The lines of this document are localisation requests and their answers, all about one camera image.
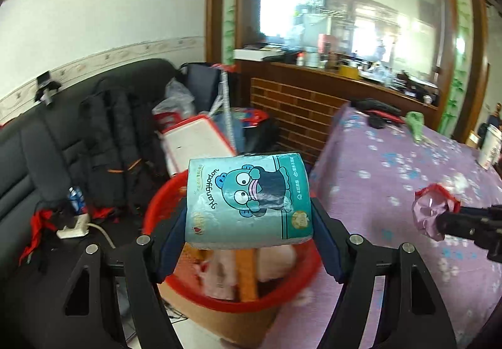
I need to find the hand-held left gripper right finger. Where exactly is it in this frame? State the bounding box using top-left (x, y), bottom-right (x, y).
top-left (310, 196), bottom-right (459, 349)

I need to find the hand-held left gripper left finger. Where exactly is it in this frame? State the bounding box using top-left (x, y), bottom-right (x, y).
top-left (39, 198), bottom-right (189, 349)

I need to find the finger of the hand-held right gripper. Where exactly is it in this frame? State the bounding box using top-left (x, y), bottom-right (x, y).
top-left (447, 205), bottom-right (502, 218)
top-left (435, 212), bottom-right (502, 261)

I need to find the pink and red wrapper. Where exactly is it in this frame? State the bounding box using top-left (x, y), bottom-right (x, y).
top-left (412, 183), bottom-right (461, 242)

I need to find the red plastic basket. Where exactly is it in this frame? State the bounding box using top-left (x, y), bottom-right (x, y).
top-left (142, 170), bottom-right (326, 314)

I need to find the white round bun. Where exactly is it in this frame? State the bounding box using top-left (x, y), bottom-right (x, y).
top-left (257, 244), bottom-right (297, 283)

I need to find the orange carton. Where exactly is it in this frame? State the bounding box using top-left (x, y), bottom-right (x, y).
top-left (237, 249), bottom-right (260, 303)

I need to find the teal cartoon tissue pack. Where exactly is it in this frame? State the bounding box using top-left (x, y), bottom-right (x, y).
top-left (184, 153), bottom-right (314, 250)

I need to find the tall white paper cup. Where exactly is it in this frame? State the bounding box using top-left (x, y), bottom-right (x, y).
top-left (476, 125), bottom-right (502, 171)

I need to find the purple floral tablecloth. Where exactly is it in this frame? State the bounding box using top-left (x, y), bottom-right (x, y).
top-left (270, 102), bottom-right (502, 349)

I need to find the brown cardboard box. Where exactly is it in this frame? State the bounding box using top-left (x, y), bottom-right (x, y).
top-left (159, 282), bottom-right (283, 348)

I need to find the white power strip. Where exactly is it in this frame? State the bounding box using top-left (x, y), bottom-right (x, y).
top-left (57, 214), bottom-right (92, 240)

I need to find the blue plastic bottle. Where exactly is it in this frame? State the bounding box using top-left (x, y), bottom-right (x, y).
top-left (68, 186), bottom-right (88, 215)

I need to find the white box with red rim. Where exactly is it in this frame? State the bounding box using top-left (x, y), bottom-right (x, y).
top-left (161, 115), bottom-right (238, 178)

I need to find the black backpack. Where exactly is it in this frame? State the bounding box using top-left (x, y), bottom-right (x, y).
top-left (78, 78), bottom-right (167, 213)

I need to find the black and red pouch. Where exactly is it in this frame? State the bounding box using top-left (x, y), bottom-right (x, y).
top-left (349, 98), bottom-right (405, 129)

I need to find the clear plastic bag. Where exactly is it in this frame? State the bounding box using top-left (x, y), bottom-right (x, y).
top-left (152, 78), bottom-right (197, 119)

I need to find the wooden counter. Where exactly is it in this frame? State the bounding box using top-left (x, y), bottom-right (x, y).
top-left (239, 59), bottom-right (440, 162)

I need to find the white pole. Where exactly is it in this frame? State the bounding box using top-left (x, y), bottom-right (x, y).
top-left (211, 66), bottom-right (237, 154)

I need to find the red and blue bag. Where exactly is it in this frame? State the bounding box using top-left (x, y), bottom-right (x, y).
top-left (231, 107), bottom-right (272, 131)

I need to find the dark blue bag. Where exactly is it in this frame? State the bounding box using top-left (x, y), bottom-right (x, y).
top-left (182, 62), bottom-right (223, 115)

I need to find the black leather sofa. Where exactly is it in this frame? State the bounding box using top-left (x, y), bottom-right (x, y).
top-left (0, 59), bottom-right (185, 349)

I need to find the white flat book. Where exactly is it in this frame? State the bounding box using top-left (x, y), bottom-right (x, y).
top-left (233, 47), bottom-right (284, 62)

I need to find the red strap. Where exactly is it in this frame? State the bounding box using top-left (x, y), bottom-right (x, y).
top-left (19, 210), bottom-right (53, 264)

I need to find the black wall device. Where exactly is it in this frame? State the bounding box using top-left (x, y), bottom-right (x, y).
top-left (35, 72), bottom-right (62, 107)

